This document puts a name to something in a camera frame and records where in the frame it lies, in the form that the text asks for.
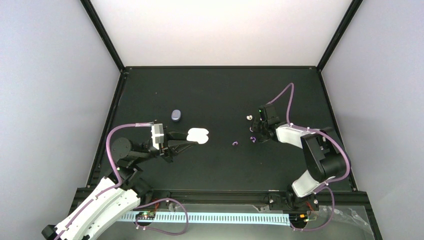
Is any white earbud charging case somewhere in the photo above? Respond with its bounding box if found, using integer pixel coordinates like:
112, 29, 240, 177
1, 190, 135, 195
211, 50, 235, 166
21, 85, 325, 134
186, 127, 209, 145

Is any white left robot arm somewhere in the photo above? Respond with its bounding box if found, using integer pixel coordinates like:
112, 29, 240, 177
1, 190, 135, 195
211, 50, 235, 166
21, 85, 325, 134
41, 131, 209, 240

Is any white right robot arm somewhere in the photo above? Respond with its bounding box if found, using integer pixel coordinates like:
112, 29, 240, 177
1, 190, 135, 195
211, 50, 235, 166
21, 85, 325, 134
250, 103, 351, 210

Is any purple earbud charging case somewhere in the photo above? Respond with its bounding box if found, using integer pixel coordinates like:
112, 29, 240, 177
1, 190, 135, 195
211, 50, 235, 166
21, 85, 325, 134
171, 109, 182, 122

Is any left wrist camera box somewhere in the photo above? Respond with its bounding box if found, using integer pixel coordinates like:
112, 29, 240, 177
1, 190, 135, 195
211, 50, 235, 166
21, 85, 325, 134
151, 123, 165, 150

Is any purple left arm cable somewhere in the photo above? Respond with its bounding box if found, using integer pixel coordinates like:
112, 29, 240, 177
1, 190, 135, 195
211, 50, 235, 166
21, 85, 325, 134
52, 121, 157, 240

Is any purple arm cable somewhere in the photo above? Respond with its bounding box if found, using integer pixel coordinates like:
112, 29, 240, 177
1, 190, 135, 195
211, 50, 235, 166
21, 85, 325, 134
266, 82, 351, 195
52, 121, 157, 240

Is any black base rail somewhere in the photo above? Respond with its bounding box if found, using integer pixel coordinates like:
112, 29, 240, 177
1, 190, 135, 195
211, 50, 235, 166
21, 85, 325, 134
71, 188, 370, 213

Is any white slotted cable duct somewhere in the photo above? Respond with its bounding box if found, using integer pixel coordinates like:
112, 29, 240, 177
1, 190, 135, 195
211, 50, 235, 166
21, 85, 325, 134
118, 211, 291, 226

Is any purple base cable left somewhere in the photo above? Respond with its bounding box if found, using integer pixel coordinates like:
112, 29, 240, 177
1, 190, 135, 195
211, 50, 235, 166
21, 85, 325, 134
134, 197, 190, 236

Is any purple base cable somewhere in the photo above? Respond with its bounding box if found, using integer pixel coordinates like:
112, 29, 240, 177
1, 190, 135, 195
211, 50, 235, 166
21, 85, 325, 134
134, 197, 190, 236
289, 187, 335, 232

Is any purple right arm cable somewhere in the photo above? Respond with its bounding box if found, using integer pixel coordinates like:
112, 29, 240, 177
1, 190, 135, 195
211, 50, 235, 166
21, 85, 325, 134
266, 82, 351, 195

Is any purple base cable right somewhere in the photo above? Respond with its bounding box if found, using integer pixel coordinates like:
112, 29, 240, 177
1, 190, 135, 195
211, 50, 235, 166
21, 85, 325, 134
289, 187, 335, 232

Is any black enclosure frame post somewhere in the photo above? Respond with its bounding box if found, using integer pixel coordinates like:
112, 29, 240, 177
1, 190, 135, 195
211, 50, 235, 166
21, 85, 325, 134
80, 0, 125, 72

